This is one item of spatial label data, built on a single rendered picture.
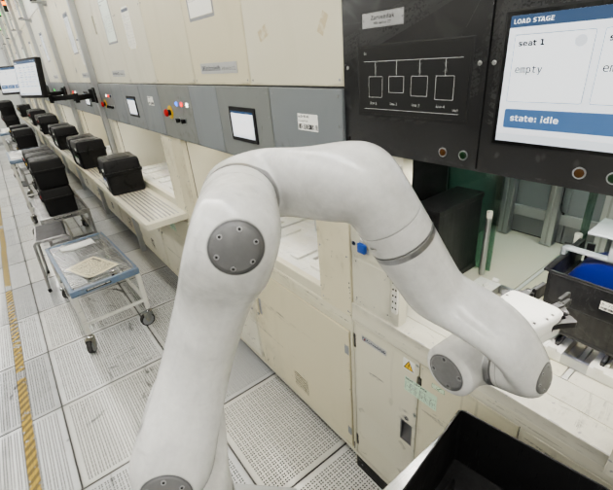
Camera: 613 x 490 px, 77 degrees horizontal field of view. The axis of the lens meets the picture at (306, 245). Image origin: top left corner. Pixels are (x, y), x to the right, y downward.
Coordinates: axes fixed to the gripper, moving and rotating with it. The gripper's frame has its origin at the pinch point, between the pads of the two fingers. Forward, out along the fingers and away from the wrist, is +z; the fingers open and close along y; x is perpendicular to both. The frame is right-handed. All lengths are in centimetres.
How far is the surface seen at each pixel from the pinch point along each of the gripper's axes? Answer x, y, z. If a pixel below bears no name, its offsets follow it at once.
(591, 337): -21.9, 2.0, 23.9
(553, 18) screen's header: 48.1, -9.5, 1.5
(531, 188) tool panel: -11, -49, 90
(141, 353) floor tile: -119, -200, -60
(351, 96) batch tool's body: 35, -56, -1
